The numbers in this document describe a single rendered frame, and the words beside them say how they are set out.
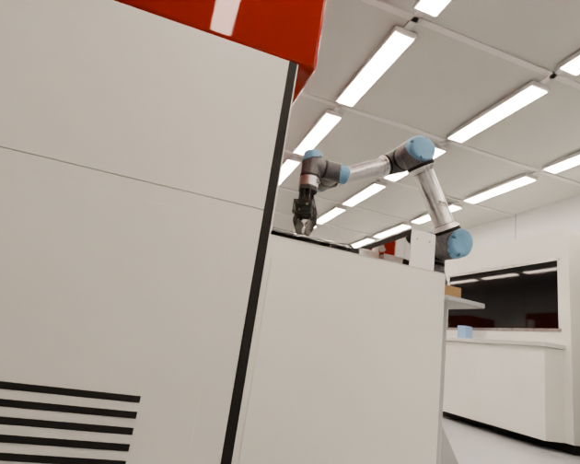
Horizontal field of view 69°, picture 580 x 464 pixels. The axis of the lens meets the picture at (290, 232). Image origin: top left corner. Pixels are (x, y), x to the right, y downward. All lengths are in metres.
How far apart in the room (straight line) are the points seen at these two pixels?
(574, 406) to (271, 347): 3.75
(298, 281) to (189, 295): 0.37
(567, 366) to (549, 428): 0.56
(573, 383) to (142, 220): 4.16
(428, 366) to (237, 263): 0.69
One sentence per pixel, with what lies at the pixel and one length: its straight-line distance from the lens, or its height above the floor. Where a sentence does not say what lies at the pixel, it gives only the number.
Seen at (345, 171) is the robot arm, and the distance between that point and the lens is 1.66.
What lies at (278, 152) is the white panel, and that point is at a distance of 1.01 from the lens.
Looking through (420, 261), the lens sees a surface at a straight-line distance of 1.43.
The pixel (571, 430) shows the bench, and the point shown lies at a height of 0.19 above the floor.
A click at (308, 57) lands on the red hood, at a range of 1.17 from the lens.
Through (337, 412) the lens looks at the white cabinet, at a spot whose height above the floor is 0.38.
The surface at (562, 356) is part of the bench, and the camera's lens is 4.66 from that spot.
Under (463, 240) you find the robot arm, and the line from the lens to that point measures 1.84.
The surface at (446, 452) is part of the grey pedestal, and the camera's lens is 2.04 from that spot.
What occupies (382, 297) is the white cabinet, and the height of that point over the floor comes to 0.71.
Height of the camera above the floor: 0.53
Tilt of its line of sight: 15 degrees up
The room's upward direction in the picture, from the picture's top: 9 degrees clockwise
